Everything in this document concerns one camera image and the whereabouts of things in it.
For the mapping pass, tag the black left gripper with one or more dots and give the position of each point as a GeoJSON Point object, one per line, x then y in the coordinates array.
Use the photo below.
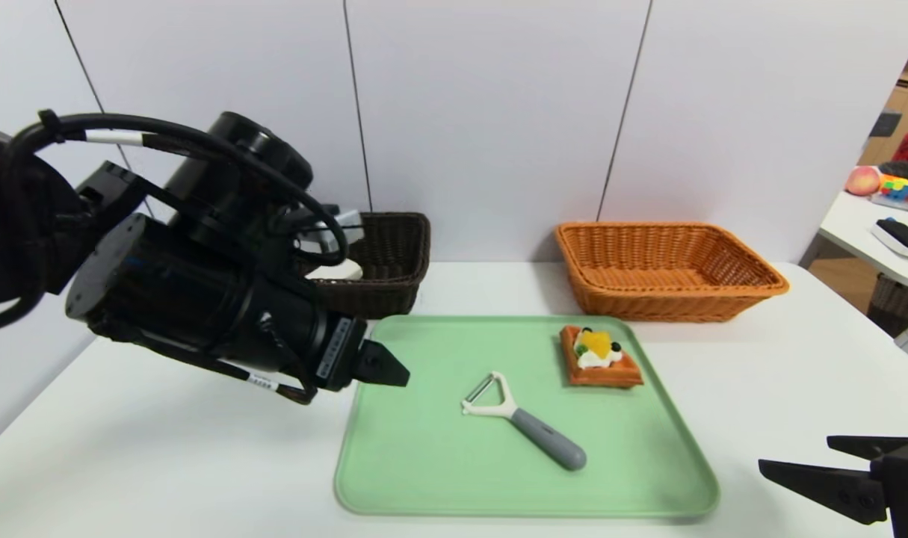
{"type": "Point", "coordinates": [336, 353]}

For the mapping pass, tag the white soap bar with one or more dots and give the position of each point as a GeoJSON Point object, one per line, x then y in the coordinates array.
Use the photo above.
{"type": "Point", "coordinates": [341, 273]}

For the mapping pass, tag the toy waffle cake with fruit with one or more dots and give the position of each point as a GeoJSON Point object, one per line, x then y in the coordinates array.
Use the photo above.
{"type": "Point", "coordinates": [599, 366]}

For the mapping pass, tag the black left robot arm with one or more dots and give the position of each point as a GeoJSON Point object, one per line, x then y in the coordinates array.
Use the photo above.
{"type": "Point", "coordinates": [184, 299]}

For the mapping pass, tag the dark brown wicker basket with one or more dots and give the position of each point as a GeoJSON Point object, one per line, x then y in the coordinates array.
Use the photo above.
{"type": "Point", "coordinates": [394, 254]}

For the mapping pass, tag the orange wicker basket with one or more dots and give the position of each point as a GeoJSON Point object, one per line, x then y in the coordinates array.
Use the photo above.
{"type": "Point", "coordinates": [670, 284]}

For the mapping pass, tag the light green plastic tray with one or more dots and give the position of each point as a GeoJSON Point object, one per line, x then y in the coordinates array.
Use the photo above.
{"type": "Point", "coordinates": [498, 486]}

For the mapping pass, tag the grey woven bin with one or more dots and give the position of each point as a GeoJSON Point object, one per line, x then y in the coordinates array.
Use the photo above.
{"type": "Point", "coordinates": [902, 306]}

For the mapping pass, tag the white side table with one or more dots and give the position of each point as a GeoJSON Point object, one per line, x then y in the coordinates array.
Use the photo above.
{"type": "Point", "coordinates": [850, 224]}

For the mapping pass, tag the grey flat tray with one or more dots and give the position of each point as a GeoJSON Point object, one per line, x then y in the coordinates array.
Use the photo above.
{"type": "Point", "coordinates": [891, 205]}

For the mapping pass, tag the colourful toy cube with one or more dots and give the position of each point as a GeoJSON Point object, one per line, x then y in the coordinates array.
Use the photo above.
{"type": "Point", "coordinates": [896, 187]}

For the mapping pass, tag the toy peach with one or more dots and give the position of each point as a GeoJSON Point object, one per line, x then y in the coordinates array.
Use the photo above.
{"type": "Point", "coordinates": [863, 181]}

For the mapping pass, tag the dark grey small box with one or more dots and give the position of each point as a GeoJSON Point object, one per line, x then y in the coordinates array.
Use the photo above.
{"type": "Point", "coordinates": [885, 123]}

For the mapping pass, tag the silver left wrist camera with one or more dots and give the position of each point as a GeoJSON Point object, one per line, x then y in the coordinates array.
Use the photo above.
{"type": "Point", "coordinates": [349, 220]}

